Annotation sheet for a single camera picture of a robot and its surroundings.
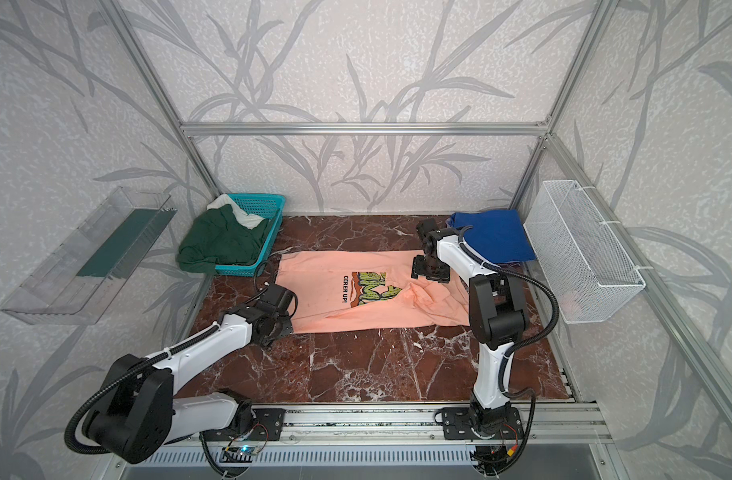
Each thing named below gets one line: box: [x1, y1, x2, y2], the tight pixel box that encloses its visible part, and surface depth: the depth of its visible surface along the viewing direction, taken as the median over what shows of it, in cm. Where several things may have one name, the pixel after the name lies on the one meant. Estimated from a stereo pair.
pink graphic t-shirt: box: [276, 250, 470, 334], surface depth 98 cm
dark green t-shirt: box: [176, 204, 271, 274], surface depth 106 cm
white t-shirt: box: [206, 194, 265, 229], surface depth 118 cm
